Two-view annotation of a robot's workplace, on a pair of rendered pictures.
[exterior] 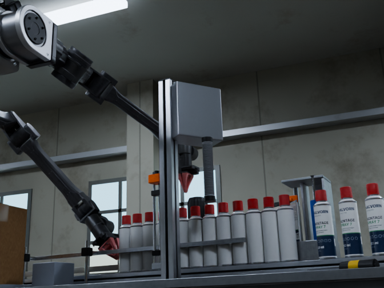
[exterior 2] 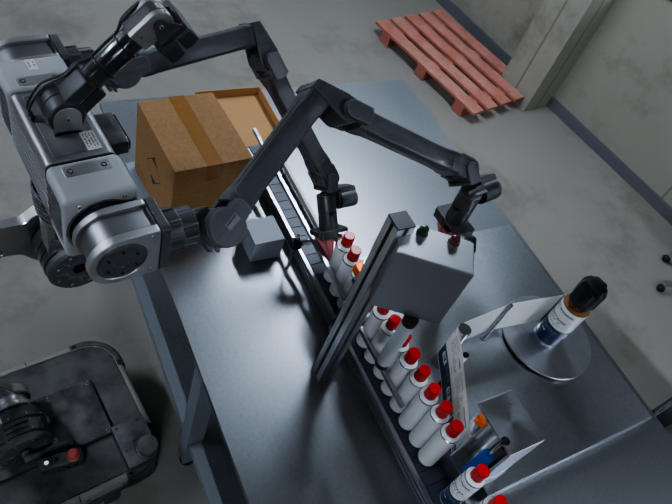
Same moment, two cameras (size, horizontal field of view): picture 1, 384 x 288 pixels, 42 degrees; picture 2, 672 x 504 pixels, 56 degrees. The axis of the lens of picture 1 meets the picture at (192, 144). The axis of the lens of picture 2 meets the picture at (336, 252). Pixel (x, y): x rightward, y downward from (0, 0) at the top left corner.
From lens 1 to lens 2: 173 cm
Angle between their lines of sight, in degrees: 68
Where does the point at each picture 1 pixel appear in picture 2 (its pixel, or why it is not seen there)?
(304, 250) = (447, 464)
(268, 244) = (416, 433)
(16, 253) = not seen: hidden behind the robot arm
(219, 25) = not seen: outside the picture
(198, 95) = (425, 275)
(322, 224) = (456, 490)
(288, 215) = (443, 445)
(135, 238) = (341, 272)
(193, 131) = (394, 306)
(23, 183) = not seen: outside the picture
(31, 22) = (113, 261)
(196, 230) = (381, 341)
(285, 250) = (422, 454)
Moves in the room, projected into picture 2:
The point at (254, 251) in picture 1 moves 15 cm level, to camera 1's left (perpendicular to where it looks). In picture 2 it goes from (404, 420) to (359, 384)
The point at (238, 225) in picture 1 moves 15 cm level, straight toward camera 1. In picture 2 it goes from (407, 390) to (372, 427)
